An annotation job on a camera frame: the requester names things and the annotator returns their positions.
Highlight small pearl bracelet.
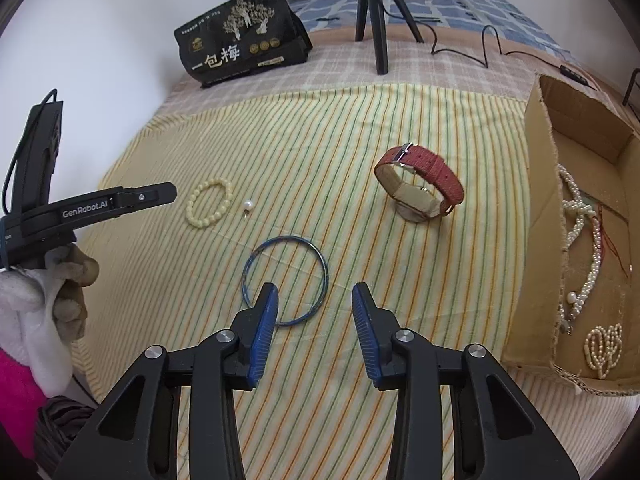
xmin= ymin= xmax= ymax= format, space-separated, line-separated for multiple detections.
xmin=583 ymin=322 xmax=625 ymax=380

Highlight twisted pearl necklace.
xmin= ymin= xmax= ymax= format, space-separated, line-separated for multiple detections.
xmin=555 ymin=162 xmax=603 ymax=336

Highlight green jade pendant red cord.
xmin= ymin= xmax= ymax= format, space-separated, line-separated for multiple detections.
xmin=591 ymin=201 xmax=630 ymax=279

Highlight left hand white glove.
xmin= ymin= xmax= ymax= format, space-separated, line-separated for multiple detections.
xmin=1 ymin=244 xmax=100 ymax=398

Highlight dark striped fabric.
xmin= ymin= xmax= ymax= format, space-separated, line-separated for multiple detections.
xmin=34 ymin=396 xmax=96 ymax=478

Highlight cardboard box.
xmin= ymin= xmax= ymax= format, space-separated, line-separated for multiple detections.
xmin=502 ymin=75 xmax=639 ymax=396

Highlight blue bangle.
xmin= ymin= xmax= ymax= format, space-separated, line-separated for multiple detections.
xmin=240 ymin=234 xmax=330 ymax=328

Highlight black snack bag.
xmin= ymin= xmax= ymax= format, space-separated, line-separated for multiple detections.
xmin=175 ymin=0 xmax=312 ymax=88

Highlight striped yellow cloth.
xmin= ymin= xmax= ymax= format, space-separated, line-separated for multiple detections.
xmin=75 ymin=84 xmax=639 ymax=479

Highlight black tripod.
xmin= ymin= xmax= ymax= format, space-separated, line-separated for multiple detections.
xmin=355 ymin=0 xmax=424 ymax=75

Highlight blue patterned bedsheet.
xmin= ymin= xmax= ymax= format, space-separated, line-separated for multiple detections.
xmin=291 ymin=0 xmax=570 ymax=58

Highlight cream bead bracelet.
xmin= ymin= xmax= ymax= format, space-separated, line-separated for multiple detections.
xmin=184 ymin=176 xmax=236 ymax=231

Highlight red strap wristwatch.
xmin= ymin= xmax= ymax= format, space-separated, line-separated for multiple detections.
xmin=373 ymin=143 xmax=465 ymax=223

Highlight ring light cable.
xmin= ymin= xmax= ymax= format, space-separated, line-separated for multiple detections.
xmin=380 ymin=0 xmax=597 ymax=91

